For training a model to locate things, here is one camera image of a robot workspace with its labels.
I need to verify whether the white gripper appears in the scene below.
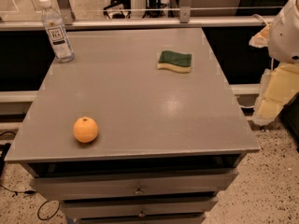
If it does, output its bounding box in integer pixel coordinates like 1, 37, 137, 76
249, 0, 299, 126

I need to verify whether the green and yellow sponge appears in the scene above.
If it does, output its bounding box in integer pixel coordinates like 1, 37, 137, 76
157, 50, 192, 73

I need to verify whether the grey drawer cabinet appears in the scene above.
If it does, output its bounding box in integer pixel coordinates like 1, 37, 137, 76
7, 28, 259, 224

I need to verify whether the upper grey drawer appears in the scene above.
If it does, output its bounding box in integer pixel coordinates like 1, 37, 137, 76
30, 168, 238, 201

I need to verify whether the grey drawer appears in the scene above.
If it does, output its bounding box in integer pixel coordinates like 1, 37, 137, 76
30, 168, 238, 201
61, 197, 218, 218

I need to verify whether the orange fruit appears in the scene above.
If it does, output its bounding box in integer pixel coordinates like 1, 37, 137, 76
73, 117, 99, 143

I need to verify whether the clear plastic water bottle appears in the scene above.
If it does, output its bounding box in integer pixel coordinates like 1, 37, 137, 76
39, 0, 74, 63

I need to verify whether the lower grey drawer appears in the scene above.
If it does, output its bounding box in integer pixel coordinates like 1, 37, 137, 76
61, 197, 218, 218

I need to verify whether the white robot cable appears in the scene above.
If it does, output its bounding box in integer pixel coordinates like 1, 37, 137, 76
252, 13, 271, 27

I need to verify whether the metal railing frame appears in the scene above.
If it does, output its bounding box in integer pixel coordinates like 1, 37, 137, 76
0, 0, 299, 32

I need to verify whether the black floor cable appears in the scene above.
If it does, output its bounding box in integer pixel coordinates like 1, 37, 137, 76
0, 131, 61, 221

